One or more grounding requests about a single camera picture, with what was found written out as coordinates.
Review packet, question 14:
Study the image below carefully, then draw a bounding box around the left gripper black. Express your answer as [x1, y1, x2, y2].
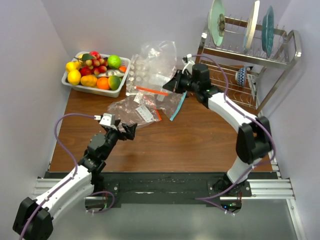
[101, 119, 136, 160]

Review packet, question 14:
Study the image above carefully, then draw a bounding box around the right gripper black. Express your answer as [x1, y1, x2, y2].
[163, 70, 199, 95]

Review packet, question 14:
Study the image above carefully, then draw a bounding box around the clear zip bag orange zipper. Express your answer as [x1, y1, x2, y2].
[134, 40, 187, 121]

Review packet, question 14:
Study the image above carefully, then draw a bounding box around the green yellow mango fruit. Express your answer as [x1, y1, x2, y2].
[108, 75, 121, 91]

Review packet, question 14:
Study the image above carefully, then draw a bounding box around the orange fruit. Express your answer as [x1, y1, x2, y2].
[96, 77, 110, 90]

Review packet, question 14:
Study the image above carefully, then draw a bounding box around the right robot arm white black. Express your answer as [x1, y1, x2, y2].
[163, 63, 274, 197]

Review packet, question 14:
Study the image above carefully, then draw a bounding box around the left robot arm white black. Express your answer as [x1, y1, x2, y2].
[12, 123, 137, 240]

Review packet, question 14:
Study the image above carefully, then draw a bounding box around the crumpled clear zip bag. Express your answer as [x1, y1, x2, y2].
[107, 95, 162, 129]

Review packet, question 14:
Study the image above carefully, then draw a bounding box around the white plastic fruit tray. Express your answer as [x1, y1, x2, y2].
[61, 57, 131, 98]

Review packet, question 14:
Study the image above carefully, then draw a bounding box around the small orange tangerine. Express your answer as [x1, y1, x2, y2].
[118, 66, 127, 73]

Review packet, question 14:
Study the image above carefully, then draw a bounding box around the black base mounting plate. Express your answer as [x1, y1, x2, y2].
[74, 171, 252, 209]

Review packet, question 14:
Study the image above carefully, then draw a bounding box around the silver toy fish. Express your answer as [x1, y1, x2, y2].
[96, 69, 125, 78]

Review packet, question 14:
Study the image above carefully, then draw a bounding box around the green lime fruit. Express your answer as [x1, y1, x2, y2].
[107, 55, 122, 69]

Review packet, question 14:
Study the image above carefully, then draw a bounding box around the blue white patterned bowl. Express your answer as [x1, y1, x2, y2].
[235, 67, 248, 87]

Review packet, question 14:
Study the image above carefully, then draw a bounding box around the red lychee bunch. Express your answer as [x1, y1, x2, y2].
[85, 57, 108, 75]

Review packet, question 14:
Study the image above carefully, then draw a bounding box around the red apple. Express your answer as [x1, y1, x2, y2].
[79, 66, 92, 77]

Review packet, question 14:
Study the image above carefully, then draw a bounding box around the steel dish rack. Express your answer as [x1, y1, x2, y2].
[196, 16, 302, 113]

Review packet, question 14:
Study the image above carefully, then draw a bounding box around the yellow lemon front left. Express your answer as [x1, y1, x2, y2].
[67, 69, 82, 86]

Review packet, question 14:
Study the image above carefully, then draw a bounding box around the mint green plate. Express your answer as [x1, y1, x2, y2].
[208, 0, 226, 47]

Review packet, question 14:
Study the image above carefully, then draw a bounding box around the white cream plate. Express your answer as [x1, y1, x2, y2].
[243, 0, 260, 54]

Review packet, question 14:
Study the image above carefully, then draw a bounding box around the teal blue plate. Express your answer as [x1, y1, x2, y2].
[261, 5, 275, 58]

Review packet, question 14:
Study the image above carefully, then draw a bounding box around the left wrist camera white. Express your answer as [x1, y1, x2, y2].
[99, 113, 120, 130]

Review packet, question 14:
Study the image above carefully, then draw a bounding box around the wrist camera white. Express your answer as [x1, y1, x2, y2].
[99, 113, 120, 130]
[182, 54, 195, 74]

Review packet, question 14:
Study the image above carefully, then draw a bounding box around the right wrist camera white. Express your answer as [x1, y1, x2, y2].
[182, 54, 195, 74]

